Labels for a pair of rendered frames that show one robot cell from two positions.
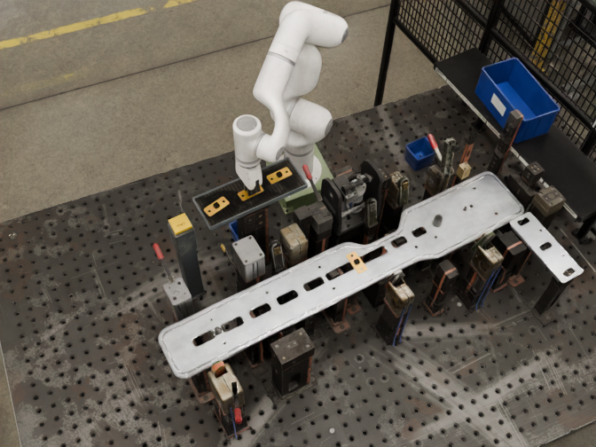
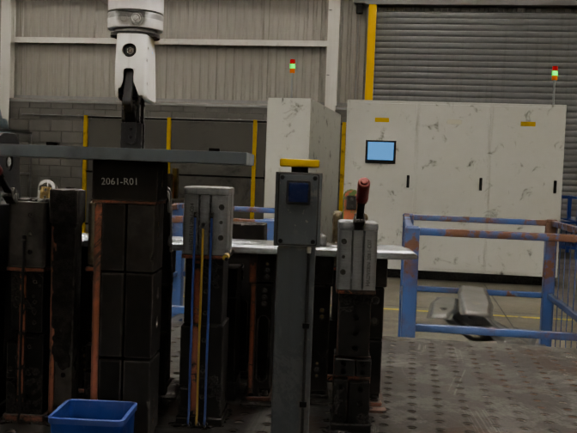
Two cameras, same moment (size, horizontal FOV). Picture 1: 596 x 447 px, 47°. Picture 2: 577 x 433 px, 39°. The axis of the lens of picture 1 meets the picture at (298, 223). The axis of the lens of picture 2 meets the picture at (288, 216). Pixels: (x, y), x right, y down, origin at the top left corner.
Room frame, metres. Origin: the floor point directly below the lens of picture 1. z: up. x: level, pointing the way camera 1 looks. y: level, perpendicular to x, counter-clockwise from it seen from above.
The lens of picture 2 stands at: (2.29, 1.07, 1.14)
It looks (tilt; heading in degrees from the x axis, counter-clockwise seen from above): 3 degrees down; 214
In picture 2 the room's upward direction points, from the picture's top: 2 degrees clockwise
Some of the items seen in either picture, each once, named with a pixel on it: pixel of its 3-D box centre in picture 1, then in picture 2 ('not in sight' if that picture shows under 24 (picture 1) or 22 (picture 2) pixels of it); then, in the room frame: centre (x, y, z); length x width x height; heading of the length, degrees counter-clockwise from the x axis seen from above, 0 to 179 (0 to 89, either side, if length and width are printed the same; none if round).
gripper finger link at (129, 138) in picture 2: not in sight; (130, 126); (1.39, 0.18, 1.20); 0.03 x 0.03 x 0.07; 35
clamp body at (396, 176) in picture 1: (390, 208); not in sight; (1.52, -0.35, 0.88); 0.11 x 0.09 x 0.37; 32
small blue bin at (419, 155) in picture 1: (419, 154); not in sight; (1.91, -0.51, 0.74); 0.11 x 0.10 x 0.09; 122
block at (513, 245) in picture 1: (501, 262); not in sight; (1.33, -0.77, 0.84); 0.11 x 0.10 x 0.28; 32
